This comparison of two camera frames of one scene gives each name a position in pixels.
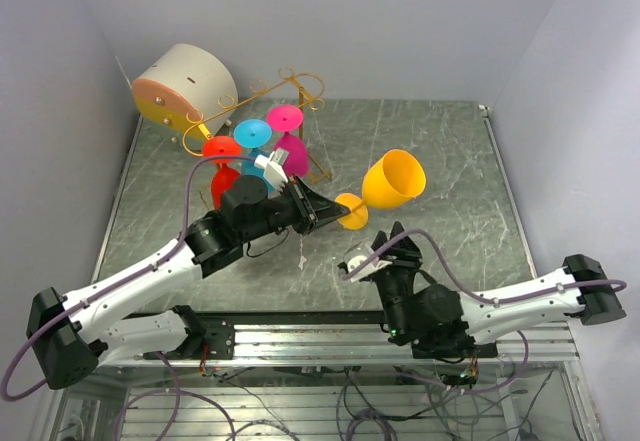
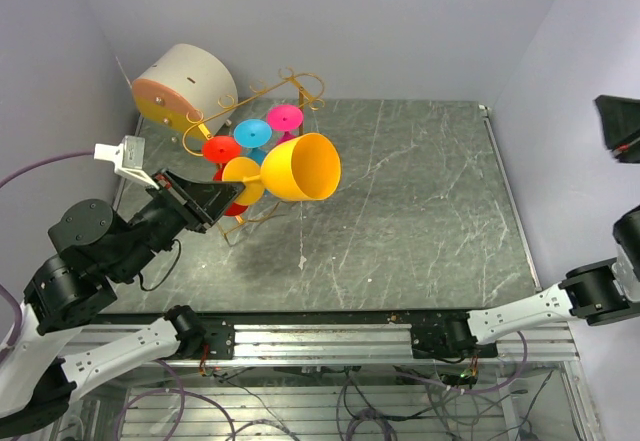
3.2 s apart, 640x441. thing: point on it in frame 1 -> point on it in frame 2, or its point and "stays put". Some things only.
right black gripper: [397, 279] -> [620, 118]
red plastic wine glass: [224, 177] stays put
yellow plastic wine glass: [389, 182] -> [303, 165]
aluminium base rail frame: [338, 377] stays put
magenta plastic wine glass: [288, 117] stays put
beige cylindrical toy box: [187, 90] stays put
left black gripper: [312, 208] -> [200, 203]
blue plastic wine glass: [253, 133] stays put
